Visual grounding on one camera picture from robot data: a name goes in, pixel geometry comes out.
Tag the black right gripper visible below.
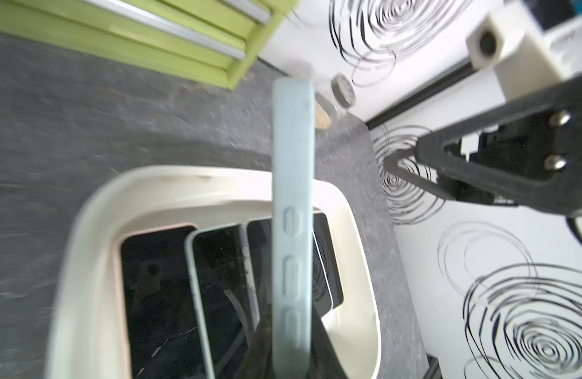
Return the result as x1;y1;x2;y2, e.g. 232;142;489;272
384;76;582;216

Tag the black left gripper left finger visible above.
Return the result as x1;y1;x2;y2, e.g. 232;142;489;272
237;306;275;379

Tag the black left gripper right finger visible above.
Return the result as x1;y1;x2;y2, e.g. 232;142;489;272
309;314;347;379

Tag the white plastic storage box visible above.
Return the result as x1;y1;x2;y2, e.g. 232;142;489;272
44;164;383;379

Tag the rightmost black phone in box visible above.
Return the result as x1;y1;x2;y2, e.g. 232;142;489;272
312;213;344;317

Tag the phone in mint case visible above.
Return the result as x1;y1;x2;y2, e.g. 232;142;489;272
185;224;259;378

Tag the glass jar with powder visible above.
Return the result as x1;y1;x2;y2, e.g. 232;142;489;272
315;73;357;130

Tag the green metal drawer toolbox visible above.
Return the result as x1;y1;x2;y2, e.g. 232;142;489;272
0;0;297;90

